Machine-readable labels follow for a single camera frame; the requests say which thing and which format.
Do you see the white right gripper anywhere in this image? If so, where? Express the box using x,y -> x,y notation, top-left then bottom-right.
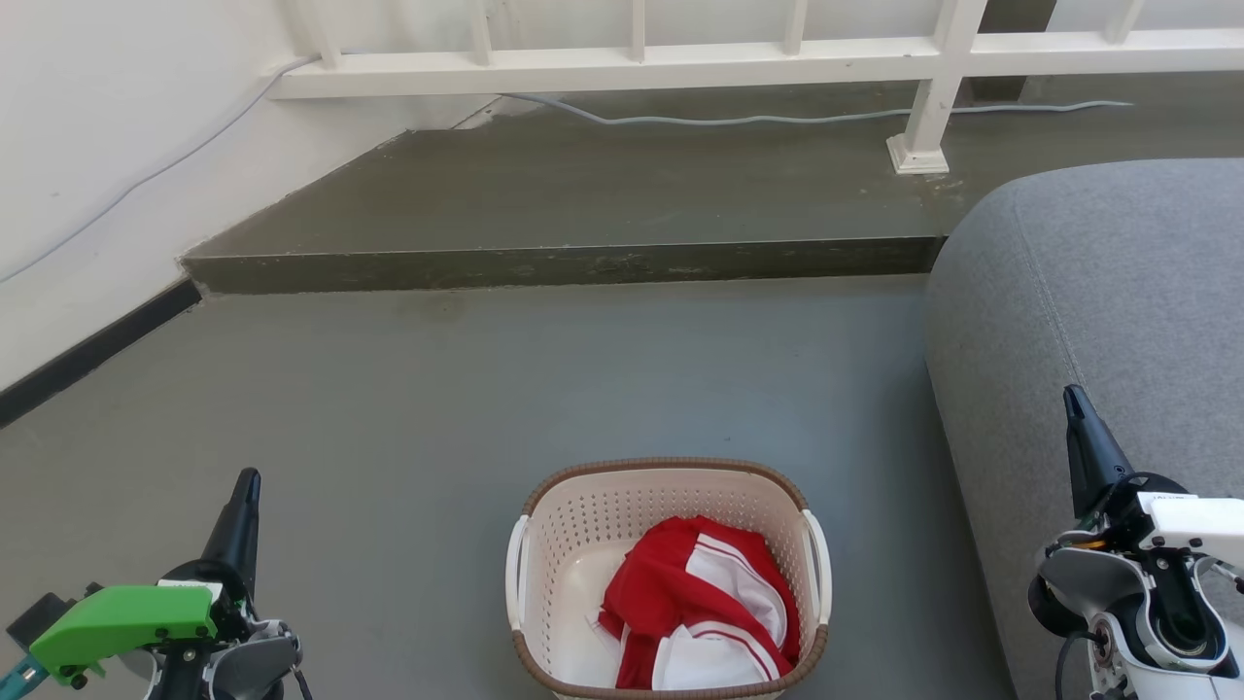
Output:
1063,385 -> 1244,571

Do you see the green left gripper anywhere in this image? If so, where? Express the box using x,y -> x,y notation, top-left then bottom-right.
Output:
27,469 -> 261,687

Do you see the beige perforated plastic laundry basket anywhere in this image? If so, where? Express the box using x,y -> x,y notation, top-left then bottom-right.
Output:
504,457 -> 834,700

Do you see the grey fabric sofa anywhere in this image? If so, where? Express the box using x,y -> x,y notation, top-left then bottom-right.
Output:
923,158 -> 1244,700

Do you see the black baseboard strip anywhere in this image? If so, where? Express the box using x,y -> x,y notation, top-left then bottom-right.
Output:
0,277 -> 203,429

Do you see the red and white garment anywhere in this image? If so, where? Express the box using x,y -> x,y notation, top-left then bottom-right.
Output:
595,515 -> 803,691

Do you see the raised grey concrete step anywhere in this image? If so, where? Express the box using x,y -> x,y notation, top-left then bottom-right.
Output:
180,76 -> 1244,296

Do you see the white wooden railing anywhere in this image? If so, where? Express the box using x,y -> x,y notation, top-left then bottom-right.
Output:
262,0 -> 1244,176

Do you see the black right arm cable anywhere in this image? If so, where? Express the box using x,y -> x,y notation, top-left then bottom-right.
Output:
1054,630 -> 1101,700

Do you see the teal plug left camera cable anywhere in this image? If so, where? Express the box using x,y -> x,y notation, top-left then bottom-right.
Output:
0,653 -> 46,700

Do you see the thin light grey cable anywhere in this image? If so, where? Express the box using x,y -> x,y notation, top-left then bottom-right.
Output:
0,53 -> 322,285

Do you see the thick grey cable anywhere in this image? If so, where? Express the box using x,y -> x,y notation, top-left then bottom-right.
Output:
501,92 -> 1134,128

